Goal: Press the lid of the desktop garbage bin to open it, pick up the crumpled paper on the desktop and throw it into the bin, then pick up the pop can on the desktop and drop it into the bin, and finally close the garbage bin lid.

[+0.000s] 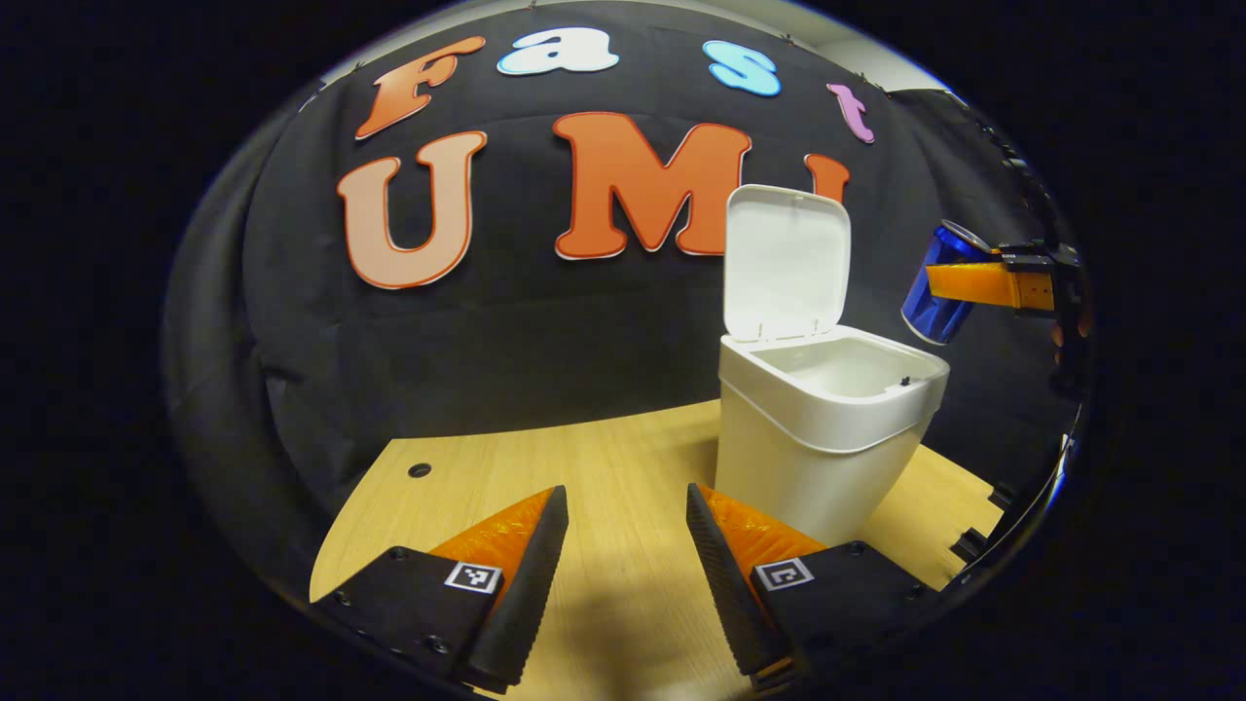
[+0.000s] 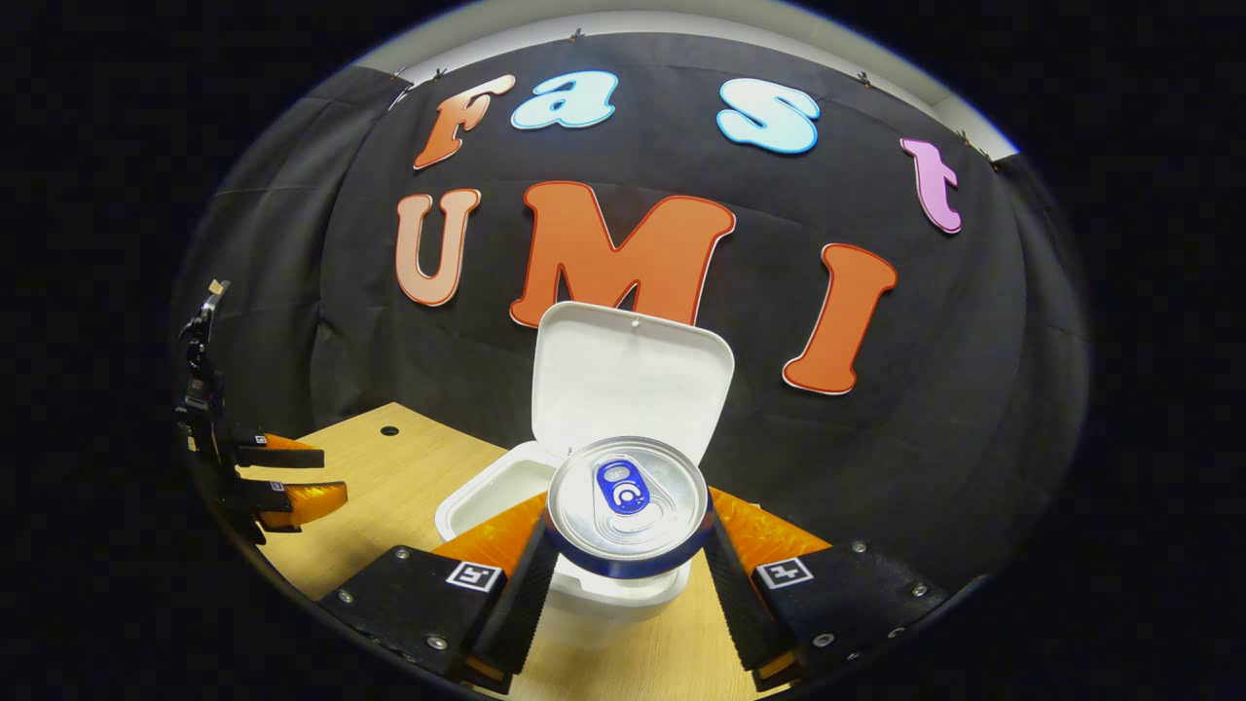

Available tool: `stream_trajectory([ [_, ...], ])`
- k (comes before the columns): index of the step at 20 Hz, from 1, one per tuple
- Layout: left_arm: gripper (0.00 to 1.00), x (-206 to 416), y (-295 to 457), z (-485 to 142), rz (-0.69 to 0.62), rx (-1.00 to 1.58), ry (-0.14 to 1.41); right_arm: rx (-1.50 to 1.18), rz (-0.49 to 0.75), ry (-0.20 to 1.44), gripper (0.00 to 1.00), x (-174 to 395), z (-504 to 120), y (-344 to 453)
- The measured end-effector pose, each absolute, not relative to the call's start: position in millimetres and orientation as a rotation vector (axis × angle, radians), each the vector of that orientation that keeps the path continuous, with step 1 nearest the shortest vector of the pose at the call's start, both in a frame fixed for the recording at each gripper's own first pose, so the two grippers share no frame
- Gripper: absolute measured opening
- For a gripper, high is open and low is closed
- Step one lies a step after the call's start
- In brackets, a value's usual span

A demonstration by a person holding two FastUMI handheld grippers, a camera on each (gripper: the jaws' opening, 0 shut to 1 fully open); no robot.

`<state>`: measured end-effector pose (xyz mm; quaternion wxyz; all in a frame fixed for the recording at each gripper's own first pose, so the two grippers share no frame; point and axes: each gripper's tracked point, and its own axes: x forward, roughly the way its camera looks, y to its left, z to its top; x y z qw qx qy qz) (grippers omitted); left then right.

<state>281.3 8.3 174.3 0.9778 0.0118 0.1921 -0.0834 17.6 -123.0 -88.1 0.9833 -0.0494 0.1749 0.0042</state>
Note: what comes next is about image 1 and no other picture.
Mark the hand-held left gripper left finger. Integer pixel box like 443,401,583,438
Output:
310,485,569,695

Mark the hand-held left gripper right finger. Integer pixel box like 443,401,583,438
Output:
686,482,943,692

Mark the blue pop can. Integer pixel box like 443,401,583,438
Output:
900,221,995,347

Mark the white desktop garbage bin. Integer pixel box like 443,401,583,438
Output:
715,183,952,548

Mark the wooden desktop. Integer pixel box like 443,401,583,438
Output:
310,399,1006,700

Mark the black backdrop cloth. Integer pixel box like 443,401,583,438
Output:
164,0,1081,605

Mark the dark furniture frame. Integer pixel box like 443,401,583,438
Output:
949,480,1015,566

